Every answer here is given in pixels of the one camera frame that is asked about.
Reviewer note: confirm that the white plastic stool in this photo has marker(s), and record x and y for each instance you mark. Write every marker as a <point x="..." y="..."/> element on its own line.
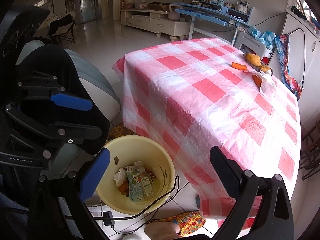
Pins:
<point x="244" y="40"/>

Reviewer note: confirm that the orange peel piece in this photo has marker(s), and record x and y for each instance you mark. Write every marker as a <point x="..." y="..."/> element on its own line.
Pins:
<point x="238" y="66"/>

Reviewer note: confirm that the black folding chair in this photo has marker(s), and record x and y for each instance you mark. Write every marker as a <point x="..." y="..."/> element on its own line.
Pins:
<point x="62" y="30"/>

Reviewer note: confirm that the large yellow mango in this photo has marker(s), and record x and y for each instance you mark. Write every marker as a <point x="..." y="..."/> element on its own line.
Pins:
<point x="252" y="59"/>

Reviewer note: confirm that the blue study desk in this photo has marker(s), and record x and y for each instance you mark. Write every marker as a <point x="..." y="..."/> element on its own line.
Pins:
<point x="217" y="14"/>

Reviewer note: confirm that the small yellow mango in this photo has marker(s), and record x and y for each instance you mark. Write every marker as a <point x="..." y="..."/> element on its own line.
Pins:
<point x="266" y="69"/>

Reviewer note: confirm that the yellow plastic trash basin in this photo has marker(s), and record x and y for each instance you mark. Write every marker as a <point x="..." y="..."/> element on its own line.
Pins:
<point x="124" y="152"/>

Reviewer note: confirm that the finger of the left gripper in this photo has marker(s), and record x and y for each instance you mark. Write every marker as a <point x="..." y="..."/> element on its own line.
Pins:
<point x="72" y="102"/>

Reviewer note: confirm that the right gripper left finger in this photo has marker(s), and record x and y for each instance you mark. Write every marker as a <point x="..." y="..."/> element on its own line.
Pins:
<point x="94" y="173"/>

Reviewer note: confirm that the colourful hanging bag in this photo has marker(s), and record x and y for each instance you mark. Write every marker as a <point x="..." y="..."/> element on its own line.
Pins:
<point x="282" y="43"/>

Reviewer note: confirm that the green drink carton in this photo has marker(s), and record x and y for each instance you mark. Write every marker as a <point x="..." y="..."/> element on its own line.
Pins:
<point x="135" y="186"/>

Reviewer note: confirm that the cream TV cabinet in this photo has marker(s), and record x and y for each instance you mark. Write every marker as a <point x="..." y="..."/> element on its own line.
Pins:
<point x="155" y="21"/>

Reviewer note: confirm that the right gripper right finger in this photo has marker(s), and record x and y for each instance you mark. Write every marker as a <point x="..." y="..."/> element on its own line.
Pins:
<point x="274" y="219"/>

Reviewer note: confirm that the large orange peel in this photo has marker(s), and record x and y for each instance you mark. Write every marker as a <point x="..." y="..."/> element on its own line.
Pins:
<point x="124" y="188"/>

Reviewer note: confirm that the white wall cabinets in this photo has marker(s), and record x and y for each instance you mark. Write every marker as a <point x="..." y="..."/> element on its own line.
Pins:
<point x="304" y="65"/>

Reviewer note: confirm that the colourful patterned slipper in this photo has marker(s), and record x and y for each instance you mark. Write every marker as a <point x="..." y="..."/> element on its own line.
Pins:
<point x="188" y="222"/>

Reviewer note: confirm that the fruit plate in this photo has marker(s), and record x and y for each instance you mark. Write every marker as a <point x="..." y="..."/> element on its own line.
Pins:
<point x="257" y="68"/>

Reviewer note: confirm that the red white checkered tablecloth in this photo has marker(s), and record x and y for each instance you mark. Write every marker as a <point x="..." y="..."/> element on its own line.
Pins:
<point x="186" y="96"/>

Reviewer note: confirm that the orange peel under tissue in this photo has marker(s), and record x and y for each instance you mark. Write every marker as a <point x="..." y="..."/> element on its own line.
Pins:
<point x="257" y="80"/>

